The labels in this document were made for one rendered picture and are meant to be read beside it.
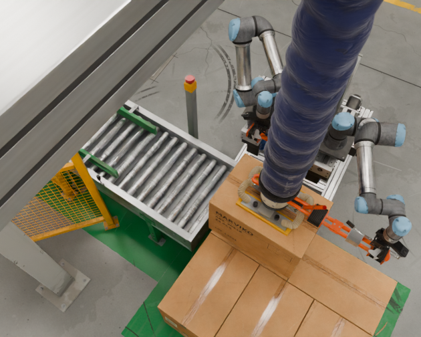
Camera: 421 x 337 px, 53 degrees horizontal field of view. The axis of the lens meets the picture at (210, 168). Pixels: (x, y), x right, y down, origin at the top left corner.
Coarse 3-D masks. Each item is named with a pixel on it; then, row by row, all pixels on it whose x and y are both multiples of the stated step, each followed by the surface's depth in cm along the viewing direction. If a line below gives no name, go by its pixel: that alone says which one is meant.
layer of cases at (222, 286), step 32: (224, 256) 281; (320, 256) 281; (352, 256) 281; (192, 288) 271; (224, 288) 271; (256, 288) 271; (288, 288) 271; (320, 288) 271; (352, 288) 271; (384, 288) 271; (192, 320) 261; (224, 320) 261; (256, 320) 261; (288, 320) 261; (320, 320) 261; (352, 320) 261
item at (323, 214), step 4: (316, 204) 224; (312, 212) 223; (316, 212) 223; (320, 212) 223; (324, 212) 223; (328, 212) 222; (308, 216) 222; (312, 216) 222; (316, 216) 222; (320, 216) 222; (324, 216) 222; (308, 220) 224; (312, 220) 221; (316, 220) 221; (320, 220) 221; (316, 224) 223; (320, 224) 221
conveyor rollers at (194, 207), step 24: (120, 120) 335; (144, 144) 324; (168, 144) 324; (96, 168) 315; (120, 168) 313; (168, 168) 315; (192, 168) 313; (144, 192) 304; (192, 192) 304; (168, 216) 295
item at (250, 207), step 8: (240, 200) 241; (256, 200) 240; (248, 208) 238; (256, 208) 238; (256, 216) 236; (264, 216) 235; (272, 216) 235; (280, 216) 235; (272, 224) 234; (280, 224) 233; (288, 232) 231
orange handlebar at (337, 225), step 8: (264, 136) 248; (256, 176) 235; (256, 184) 233; (296, 200) 228; (296, 208) 226; (328, 216) 223; (328, 224) 221; (336, 224) 220; (336, 232) 219; (368, 240) 217; (368, 248) 215
